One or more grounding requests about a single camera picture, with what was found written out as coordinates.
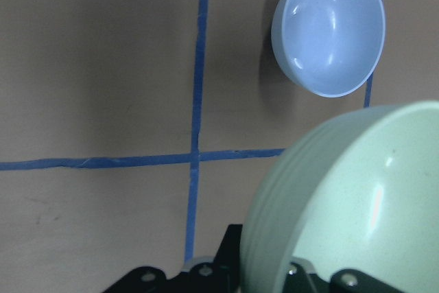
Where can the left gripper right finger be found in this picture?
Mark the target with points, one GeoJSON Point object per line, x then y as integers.
{"type": "Point", "coordinates": [302, 277]}

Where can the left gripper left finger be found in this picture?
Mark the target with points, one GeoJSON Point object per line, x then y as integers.
{"type": "Point", "coordinates": [204, 274]}

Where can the green bowl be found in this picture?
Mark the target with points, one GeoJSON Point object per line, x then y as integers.
{"type": "Point", "coordinates": [359, 191]}

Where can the blue bowl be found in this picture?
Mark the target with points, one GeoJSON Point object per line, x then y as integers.
{"type": "Point", "coordinates": [328, 47]}

